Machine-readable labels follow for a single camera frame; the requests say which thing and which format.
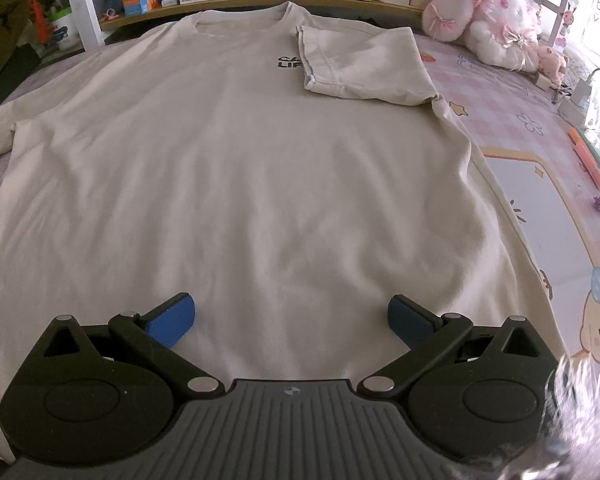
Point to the white charger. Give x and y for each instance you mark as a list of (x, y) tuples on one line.
[(577, 97)]

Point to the small pink plush toy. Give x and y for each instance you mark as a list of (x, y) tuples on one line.
[(552, 62)]

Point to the red tassel ornament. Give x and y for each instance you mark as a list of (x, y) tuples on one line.
[(39, 17)]

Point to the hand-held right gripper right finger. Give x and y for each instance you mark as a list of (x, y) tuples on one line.
[(410, 320)]

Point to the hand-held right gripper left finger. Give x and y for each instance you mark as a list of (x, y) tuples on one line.
[(172, 320)]

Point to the clear plastic wrap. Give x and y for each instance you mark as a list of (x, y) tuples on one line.
[(585, 420)]

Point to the pink white plush rabbit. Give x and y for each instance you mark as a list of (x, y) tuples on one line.
[(495, 20)]

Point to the white shelf frame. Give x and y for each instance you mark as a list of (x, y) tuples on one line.
[(75, 5)]

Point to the green highlighter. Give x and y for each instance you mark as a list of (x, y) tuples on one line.
[(599, 145)]

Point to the white tub with green rim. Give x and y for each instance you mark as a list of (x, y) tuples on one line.
[(64, 30)]

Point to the beige t-shirt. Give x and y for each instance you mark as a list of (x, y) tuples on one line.
[(255, 160)]

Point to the wooden shelf board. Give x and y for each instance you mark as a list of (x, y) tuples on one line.
[(260, 6)]

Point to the orange highlighter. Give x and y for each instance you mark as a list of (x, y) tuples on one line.
[(587, 157)]

